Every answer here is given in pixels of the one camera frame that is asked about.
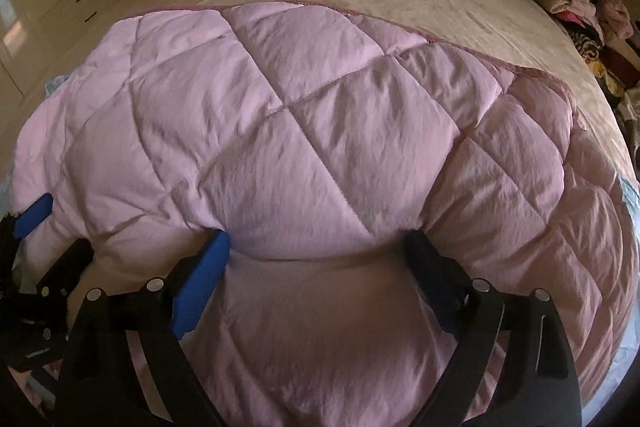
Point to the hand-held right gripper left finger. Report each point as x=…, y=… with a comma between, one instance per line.
x=200, y=282

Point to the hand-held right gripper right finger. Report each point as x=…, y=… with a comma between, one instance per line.
x=435, y=277

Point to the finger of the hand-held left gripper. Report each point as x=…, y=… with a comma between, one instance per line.
x=32, y=217

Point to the light pink quilted jacket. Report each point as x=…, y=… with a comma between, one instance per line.
x=325, y=157

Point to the pile of folded clothes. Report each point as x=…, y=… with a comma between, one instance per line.
x=590, y=17

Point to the light blue printed blanket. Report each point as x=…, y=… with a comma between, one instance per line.
x=631, y=199

